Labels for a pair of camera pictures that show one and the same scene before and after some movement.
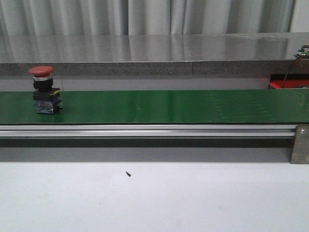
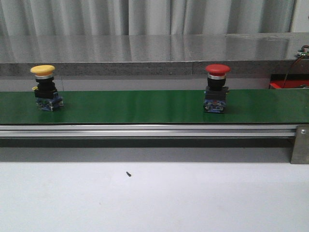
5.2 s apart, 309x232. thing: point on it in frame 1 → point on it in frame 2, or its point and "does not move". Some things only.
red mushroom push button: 47,99 → 215,97
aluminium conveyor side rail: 145,131 does not move
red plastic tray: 293,80 does not move
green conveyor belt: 161,107 does not move
